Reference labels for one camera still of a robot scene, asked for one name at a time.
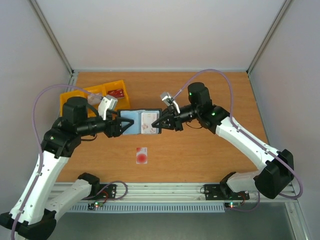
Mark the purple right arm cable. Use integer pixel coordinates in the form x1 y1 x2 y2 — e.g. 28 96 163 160
173 68 305 200

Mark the red white circle card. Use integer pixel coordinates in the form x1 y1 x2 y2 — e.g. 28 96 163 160
136 147 148 165

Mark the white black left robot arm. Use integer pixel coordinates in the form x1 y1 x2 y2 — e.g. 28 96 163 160
0 95 134 240

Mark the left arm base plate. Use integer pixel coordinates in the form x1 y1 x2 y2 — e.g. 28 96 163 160
85 184 117 201

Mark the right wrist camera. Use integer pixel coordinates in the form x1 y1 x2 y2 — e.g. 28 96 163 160
160 92 181 114

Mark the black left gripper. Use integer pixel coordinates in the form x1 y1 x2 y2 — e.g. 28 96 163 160
77 110 134 138

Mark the aluminium front rail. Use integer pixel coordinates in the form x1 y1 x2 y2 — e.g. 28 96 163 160
47 182 295 204

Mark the red card in bin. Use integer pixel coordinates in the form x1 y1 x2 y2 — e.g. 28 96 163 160
107 88 125 99

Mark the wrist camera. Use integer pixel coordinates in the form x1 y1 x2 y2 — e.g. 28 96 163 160
160 92 181 114
97 95 118 120

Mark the grey slotted cable duct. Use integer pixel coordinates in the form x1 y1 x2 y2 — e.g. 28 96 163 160
69 202 225 214

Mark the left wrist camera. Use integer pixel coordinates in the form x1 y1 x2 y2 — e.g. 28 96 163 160
97 95 118 120

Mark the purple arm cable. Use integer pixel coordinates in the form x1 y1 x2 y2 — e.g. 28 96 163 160
173 68 305 200
9 84 103 240

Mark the white red pattern card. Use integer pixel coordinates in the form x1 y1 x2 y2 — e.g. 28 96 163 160
140 111 159 135

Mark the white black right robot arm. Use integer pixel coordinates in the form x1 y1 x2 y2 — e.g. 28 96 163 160
152 82 294 199

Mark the yellow three-compartment bin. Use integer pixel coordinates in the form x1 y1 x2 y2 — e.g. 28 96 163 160
60 79 131 116

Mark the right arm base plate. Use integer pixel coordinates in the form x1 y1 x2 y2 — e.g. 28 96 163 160
200 183 250 201

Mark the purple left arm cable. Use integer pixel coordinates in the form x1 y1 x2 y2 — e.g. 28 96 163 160
9 84 103 240

